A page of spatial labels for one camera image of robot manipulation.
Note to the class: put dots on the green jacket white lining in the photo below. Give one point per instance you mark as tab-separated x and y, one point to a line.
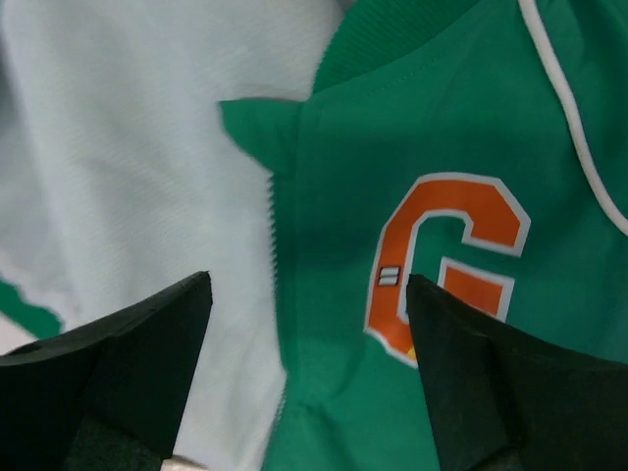
312	156

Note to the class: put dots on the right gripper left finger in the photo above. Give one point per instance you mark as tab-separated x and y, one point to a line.
109	395

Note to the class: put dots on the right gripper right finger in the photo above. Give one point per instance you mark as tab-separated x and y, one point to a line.
500	399

